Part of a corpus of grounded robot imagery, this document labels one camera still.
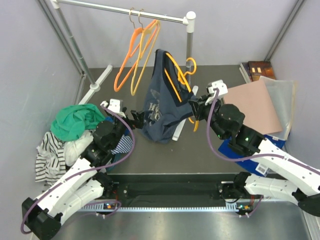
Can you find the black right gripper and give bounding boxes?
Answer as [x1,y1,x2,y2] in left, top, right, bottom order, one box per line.
[189,94,227,141]

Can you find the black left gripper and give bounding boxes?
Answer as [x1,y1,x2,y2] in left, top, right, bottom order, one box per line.
[109,107,145,151]

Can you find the navy blue tank top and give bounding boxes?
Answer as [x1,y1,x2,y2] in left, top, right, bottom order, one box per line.
[141,49,196,144]

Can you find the yellow orange plastic hanger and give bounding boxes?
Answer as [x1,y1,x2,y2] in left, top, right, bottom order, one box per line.
[163,51,200,133]

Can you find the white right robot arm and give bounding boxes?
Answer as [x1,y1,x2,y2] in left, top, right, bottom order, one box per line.
[188,96,320,217]

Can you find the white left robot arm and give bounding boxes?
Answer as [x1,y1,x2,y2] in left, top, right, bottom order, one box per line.
[20,99,145,240]

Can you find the tan yellow velvet hanger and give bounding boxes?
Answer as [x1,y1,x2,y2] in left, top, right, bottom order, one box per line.
[130,8,161,97]

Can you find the blue white striped shirt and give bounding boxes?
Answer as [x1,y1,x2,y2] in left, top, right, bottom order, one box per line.
[111,135,133,155]

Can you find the blue laundry basin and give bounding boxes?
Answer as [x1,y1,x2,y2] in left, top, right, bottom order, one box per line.
[105,153,122,172]

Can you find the blue clipboard folder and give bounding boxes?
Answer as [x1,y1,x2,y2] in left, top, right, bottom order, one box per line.
[218,135,286,177]

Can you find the pink folder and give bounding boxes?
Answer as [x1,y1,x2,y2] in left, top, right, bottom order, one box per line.
[223,80,283,135]

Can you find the green garment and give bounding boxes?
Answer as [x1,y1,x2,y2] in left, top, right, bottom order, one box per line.
[50,103,105,142]

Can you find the brown book stack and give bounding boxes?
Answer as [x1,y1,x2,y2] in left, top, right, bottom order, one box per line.
[239,61,276,83]

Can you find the grey white garment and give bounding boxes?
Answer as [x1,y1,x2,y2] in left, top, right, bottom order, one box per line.
[64,130,93,167]

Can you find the translucent plastic folder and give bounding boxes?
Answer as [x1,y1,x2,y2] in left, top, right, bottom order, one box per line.
[259,76,297,141]

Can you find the silver white clothes rack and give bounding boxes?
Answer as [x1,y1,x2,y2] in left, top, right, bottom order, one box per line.
[49,0,199,141]

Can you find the black white striped shirt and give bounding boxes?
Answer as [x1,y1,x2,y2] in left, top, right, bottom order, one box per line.
[35,131,67,186]

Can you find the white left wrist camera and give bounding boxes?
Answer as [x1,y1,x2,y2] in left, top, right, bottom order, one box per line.
[100,98,126,118]

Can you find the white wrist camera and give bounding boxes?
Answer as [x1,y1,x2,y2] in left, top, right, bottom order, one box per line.
[100,98,126,118]
[205,79,228,106]

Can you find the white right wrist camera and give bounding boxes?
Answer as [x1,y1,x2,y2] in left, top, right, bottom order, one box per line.
[205,79,228,106]

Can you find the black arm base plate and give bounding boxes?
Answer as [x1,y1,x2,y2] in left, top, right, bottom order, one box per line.
[102,173,258,207]

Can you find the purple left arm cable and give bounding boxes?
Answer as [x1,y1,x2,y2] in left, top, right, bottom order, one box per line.
[20,103,136,235]

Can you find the grey slotted cable duct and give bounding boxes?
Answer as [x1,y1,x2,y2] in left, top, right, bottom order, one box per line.
[78,203,239,213]

